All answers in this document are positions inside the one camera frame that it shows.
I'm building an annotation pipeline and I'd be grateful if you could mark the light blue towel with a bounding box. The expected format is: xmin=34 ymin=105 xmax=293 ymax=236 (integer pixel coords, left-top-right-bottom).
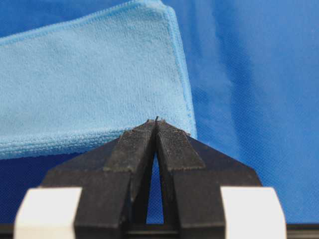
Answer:
xmin=0 ymin=0 xmax=197 ymax=159

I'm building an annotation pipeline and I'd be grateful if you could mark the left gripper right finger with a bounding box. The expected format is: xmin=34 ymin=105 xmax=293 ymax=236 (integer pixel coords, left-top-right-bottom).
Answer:
xmin=156 ymin=120 xmax=262 ymax=239

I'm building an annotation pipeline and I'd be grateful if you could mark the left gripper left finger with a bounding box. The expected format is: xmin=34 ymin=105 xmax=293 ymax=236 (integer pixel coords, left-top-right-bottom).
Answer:
xmin=41 ymin=120 xmax=156 ymax=239

